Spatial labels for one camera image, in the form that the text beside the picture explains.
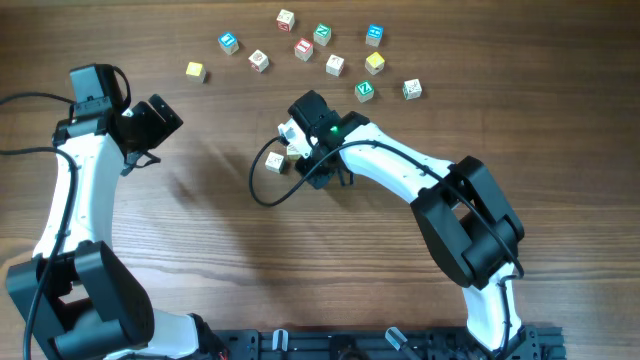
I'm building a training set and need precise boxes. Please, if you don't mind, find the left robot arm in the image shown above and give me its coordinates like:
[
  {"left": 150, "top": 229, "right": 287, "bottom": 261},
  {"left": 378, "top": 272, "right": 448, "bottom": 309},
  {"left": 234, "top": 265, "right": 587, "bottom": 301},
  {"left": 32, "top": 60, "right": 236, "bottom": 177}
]
[{"left": 6, "top": 64, "right": 229, "bottom": 359}]

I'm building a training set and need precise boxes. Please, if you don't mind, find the wooden block airplane drawing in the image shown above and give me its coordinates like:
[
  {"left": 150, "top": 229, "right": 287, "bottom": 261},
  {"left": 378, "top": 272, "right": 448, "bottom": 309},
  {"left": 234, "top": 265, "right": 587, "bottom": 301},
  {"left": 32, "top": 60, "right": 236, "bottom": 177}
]
[{"left": 326, "top": 54, "right": 345, "bottom": 77}]

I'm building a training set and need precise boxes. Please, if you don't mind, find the blue block left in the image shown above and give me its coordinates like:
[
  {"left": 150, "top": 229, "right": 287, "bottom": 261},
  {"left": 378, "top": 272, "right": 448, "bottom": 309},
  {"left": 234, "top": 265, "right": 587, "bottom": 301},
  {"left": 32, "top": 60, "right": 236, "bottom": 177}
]
[{"left": 218, "top": 32, "right": 239, "bottom": 55}]

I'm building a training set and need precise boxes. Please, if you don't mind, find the blue block right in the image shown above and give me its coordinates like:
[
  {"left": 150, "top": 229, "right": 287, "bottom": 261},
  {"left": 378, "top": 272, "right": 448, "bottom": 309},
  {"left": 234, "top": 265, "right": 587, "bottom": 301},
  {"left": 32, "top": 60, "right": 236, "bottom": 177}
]
[{"left": 365, "top": 24, "right": 384, "bottom": 47}]

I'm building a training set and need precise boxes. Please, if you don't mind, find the red-edged wooden block top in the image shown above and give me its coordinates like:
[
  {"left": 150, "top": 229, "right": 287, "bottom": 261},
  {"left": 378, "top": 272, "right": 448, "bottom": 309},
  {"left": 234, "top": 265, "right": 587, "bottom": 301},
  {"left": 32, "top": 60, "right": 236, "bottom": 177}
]
[{"left": 276, "top": 9, "right": 295, "bottom": 32}]

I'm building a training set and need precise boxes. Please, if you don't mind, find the wooden block yellow side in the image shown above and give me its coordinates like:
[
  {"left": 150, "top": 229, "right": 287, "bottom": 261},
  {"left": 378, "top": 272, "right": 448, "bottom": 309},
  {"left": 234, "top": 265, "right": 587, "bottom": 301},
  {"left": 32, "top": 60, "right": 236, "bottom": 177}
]
[{"left": 286, "top": 145, "right": 301, "bottom": 161}]

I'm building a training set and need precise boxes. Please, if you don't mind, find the wooden block red drawing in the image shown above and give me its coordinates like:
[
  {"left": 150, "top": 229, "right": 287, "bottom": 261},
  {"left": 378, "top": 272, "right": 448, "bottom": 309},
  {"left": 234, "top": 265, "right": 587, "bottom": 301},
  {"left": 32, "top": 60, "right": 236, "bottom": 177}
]
[{"left": 248, "top": 49, "right": 270, "bottom": 73}]

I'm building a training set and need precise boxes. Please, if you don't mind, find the white block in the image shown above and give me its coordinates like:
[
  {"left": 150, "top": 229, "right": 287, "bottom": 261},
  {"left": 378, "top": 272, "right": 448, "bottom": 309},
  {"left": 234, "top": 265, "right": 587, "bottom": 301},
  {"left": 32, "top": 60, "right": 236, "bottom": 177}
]
[{"left": 402, "top": 79, "right": 422, "bottom": 100}]

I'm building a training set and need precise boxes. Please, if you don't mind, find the red I block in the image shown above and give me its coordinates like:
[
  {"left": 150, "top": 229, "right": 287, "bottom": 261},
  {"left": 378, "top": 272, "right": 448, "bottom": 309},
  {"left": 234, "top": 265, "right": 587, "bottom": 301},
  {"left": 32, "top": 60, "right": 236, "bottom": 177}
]
[{"left": 294, "top": 38, "right": 313, "bottom": 62}]

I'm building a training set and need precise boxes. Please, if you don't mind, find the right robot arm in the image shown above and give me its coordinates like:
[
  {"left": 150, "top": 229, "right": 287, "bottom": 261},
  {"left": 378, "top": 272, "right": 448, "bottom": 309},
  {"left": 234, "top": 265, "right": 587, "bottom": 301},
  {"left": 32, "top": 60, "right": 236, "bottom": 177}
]
[{"left": 279, "top": 91, "right": 524, "bottom": 357}]

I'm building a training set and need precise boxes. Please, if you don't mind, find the green z block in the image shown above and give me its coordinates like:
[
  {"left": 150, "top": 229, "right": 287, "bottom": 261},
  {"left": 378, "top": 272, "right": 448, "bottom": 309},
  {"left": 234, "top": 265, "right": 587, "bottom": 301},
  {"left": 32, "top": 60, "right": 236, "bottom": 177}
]
[
  {"left": 313, "top": 23, "right": 332, "bottom": 46},
  {"left": 354, "top": 80, "right": 375, "bottom": 103}
]

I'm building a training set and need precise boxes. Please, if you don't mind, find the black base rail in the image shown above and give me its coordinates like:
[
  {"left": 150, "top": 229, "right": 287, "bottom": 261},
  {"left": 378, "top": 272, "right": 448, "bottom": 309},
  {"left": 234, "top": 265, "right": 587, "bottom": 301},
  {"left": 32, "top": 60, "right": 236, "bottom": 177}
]
[{"left": 199, "top": 325, "right": 567, "bottom": 360}]

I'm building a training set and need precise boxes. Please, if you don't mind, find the yellow block left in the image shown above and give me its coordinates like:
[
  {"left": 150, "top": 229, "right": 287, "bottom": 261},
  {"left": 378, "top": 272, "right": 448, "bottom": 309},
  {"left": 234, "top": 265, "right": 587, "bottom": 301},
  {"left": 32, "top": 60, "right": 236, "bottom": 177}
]
[{"left": 185, "top": 62, "right": 207, "bottom": 83}]

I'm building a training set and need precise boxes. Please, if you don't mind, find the yellow block right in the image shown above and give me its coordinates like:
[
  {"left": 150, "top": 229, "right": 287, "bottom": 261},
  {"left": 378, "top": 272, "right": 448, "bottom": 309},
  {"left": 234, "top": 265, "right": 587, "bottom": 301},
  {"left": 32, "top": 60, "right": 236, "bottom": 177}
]
[{"left": 365, "top": 52, "right": 385, "bottom": 75}]

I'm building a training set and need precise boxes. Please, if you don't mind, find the right black cable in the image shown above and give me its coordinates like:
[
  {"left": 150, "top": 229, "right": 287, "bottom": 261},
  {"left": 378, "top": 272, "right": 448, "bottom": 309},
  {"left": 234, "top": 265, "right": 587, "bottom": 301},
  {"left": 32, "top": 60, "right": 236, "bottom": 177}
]
[{"left": 248, "top": 134, "right": 526, "bottom": 351}]

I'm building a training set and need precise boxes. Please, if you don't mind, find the plain wooden block blue side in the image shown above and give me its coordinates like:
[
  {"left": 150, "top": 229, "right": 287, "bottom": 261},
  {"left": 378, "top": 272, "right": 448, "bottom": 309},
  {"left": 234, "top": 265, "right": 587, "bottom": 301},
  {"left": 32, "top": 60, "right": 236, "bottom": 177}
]
[{"left": 265, "top": 152, "right": 286, "bottom": 174}]

